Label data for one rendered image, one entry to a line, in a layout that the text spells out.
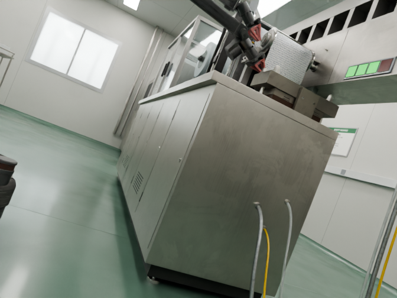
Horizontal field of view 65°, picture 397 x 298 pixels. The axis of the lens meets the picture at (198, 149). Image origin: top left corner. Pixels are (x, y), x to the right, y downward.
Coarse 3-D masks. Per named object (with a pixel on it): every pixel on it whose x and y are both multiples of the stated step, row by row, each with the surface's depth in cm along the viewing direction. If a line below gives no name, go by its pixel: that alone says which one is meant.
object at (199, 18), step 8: (200, 16) 248; (192, 24) 264; (208, 24) 252; (216, 24) 253; (184, 32) 289; (192, 32) 247; (176, 40) 320; (168, 48) 358; (184, 48) 248; (184, 56) 247; (168, 64) 297; (176, 72) 247; (168, 88) 247
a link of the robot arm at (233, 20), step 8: (192, 0) 131; (200, 0) 132; (208, 0) 133; (200, 8) 136; (208, 8) 135; (216, 8) 136; (216, 16) 138; (224, 16) 140; (224, 24) 142; (232, 24) 142; (240, 24) 143; (232, 32) 145
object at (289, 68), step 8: (272, 48) 157; (272, 56) 158; (280, 56) 159; (272, 64) 158; (280, 64) 159; (288, 64) 161; (296, 64) 162; (280, 72) 160; (288, 72) 161; (296, 72) 162; (304, 72) 164; (296, 80) 163
